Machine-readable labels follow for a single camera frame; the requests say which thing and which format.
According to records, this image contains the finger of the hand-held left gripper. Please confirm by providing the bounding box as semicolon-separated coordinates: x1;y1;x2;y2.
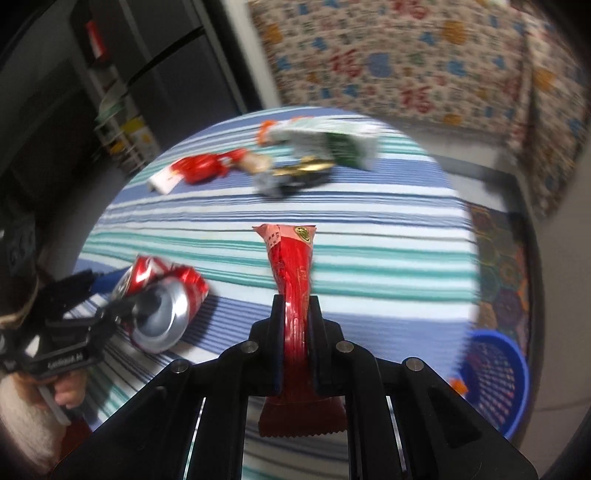
44;270;126;315
92;294;152;343

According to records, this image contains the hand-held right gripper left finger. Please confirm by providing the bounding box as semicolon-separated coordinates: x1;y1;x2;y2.
51;294;290;480

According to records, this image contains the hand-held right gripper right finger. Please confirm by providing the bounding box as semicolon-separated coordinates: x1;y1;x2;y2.
307;295;541;480

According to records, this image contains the red crushed can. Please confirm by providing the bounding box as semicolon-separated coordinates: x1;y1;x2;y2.
113;255;210;354

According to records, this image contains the long red snack wrapper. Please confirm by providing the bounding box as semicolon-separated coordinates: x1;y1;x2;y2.
252;222;347;438

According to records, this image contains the blue plastic basket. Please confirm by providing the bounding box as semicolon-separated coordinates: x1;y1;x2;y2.
456;328;531;439

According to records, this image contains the green white drink carton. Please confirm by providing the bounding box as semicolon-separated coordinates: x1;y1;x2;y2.
284;117;378;171

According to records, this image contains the orange white snack packet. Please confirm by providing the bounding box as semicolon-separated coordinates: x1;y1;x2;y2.
257;120;288;145

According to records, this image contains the person's left forearm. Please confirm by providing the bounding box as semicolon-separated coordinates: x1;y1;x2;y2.
0;373;71;474

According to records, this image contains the person's left hand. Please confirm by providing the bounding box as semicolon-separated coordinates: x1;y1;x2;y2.
52;369;89;409

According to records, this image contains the person's orange red clothing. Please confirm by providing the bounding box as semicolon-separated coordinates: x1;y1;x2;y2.
59;418;94;462

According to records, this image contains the yellow print cardboard box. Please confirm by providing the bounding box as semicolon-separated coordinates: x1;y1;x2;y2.
108;117;160;175

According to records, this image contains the red crumpled plastic wrapper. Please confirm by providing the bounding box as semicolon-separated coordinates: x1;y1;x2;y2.
170;148;246;185

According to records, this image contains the dark gold wrapper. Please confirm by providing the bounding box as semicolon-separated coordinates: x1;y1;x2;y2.
255;157;334;199

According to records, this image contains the white storage rack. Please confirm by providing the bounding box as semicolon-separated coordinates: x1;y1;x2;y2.
87;60;136;163

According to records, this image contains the beige plastic wrapper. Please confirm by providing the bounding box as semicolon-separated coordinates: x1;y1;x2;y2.
240;153;274;175

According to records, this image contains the colourful patterned floor mat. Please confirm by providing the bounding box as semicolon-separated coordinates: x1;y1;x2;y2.
465;205;533;334

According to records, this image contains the grey refrigerator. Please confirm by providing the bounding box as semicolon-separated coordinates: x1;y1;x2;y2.
69;0;251;172

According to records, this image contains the red hanging cloth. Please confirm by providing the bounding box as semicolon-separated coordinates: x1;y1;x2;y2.
85;20;108;59

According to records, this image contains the patterned fabric sofa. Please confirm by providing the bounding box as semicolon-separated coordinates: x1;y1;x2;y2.
248;0;588;219

